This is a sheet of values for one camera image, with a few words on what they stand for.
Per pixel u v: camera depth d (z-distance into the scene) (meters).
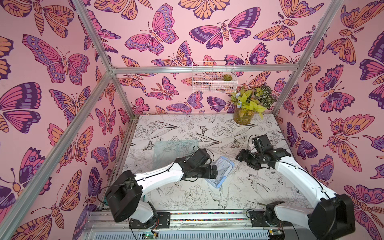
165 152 1.00
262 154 0.61
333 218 0.36
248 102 0.95
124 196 0.42
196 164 0.63
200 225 0.73
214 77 0.95
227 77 0.92
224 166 0.90
